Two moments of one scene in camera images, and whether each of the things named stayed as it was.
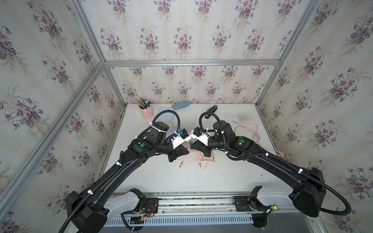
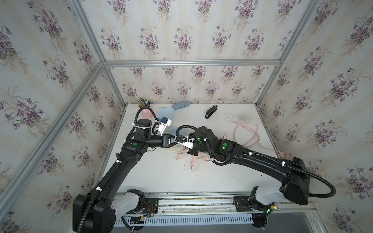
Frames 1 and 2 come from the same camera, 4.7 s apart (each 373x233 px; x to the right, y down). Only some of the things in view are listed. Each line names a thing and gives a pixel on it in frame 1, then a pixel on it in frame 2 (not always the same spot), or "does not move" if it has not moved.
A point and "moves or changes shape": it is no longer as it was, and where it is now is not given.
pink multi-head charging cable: (203, 161) moves or changes shape
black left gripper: (178, 152) to (166, 141)
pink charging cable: (182, 162) moves or changes shape
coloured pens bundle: (143, 104) does not move
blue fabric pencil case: (180, 104) does not move
